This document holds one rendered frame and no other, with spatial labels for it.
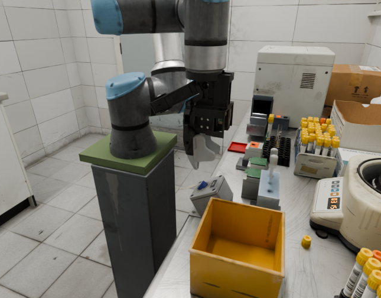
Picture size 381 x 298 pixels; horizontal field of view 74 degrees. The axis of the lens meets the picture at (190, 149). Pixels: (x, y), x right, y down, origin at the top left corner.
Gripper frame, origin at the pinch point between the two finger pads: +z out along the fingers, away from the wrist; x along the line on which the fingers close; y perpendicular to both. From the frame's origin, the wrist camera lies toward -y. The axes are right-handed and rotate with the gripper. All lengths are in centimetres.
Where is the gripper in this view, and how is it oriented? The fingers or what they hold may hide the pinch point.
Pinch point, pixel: (193, 162)
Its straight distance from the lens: 55.9
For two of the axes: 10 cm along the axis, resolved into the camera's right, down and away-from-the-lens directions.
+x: 3.7, -4.2, 8.3
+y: 9.3, 1.7, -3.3
